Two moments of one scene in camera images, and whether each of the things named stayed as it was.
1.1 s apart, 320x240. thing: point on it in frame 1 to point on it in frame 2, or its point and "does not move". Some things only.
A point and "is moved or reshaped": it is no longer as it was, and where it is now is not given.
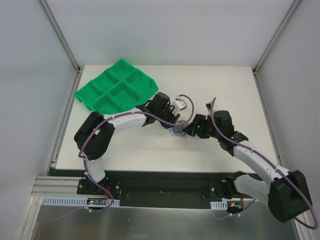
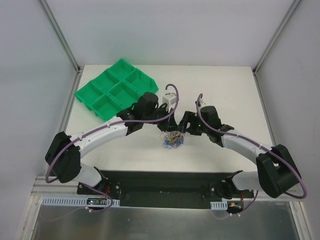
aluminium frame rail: (59, 186) does not move
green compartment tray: (122, 88) does not move
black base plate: (151, 189) does not move
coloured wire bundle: (178, 129) is moved or reshaped
